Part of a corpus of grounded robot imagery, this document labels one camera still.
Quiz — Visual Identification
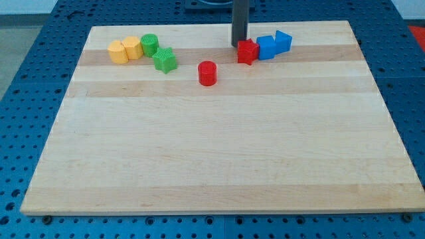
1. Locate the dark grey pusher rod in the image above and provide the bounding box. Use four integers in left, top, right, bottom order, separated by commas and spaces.
231, 0, 250, 47

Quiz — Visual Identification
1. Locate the red cylinder block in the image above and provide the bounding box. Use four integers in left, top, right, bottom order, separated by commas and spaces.
198, 61, 217, 86

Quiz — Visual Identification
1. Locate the red star block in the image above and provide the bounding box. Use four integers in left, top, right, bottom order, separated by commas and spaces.
237, 39, 260, 65

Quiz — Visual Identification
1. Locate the green star block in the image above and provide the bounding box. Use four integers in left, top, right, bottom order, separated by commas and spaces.
152, 47, 177, 74

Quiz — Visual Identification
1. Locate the blue cube block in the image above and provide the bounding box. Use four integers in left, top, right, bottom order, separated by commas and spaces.
256, 35, 276, 60

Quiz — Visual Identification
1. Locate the blue angled block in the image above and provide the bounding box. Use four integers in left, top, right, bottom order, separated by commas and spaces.
275, 31, 292, 54

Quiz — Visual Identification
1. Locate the green cylinder block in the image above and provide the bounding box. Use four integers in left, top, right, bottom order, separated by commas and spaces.
140, 33, 159, 58

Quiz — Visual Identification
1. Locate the yellow hexagon block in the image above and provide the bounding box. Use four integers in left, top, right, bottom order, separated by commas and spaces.
122, 36, 143, 60

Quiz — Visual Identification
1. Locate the yellow rounded block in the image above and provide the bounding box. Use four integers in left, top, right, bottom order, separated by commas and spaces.
107, 40, 129, 64

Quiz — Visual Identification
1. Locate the wooden board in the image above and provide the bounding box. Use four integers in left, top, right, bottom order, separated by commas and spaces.
21, 21, 424, 216

